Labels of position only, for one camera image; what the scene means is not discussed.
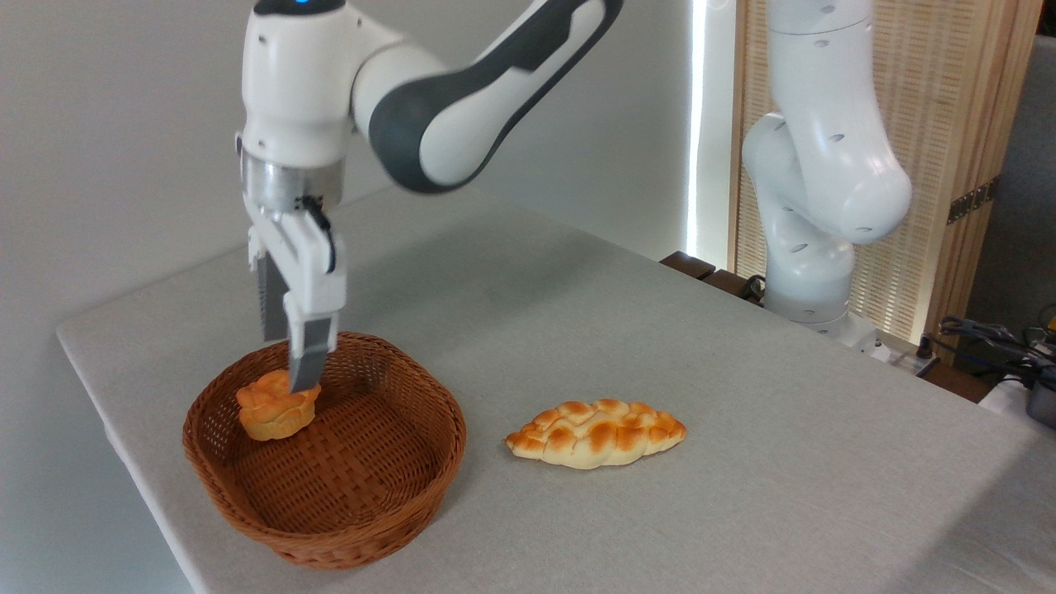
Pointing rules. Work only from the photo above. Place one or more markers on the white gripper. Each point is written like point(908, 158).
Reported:
point(309, 260)

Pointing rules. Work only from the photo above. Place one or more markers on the orange muffin bread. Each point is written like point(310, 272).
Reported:
point(276, 408)

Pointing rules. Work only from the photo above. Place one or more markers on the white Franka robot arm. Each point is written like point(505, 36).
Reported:
point(462, 99)

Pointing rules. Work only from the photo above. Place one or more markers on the brown woven wicker basket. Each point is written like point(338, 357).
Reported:
point(363, 478)

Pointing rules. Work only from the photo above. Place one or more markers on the braided golden bread loaf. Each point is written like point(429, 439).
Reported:
point(596, 434)

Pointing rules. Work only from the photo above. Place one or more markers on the dark brown wooden furniture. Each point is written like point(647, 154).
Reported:
point(701, 271)

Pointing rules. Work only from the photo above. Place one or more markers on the grey tablecloth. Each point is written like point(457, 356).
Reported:
point(742, 462)

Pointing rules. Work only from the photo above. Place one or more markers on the metal screen hinge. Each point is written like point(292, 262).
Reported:
point(972, 201)

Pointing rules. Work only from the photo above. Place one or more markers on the grey metal pot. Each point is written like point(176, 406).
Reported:
point(1043, 406)

